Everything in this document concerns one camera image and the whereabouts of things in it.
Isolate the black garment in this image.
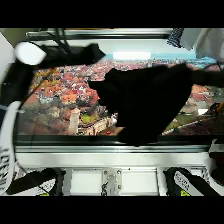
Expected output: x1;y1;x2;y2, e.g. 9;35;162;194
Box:
87;63;195;148

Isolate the dark patterned garment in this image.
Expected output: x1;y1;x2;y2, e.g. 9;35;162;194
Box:
166;27;185;49

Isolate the white garment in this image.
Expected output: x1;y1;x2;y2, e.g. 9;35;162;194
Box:
180;27;224;63

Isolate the wooden peg rack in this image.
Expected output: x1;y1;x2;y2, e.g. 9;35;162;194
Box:
29;67;63;90

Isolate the silver frame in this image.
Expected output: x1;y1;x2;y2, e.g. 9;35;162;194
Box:
13;28;224;197

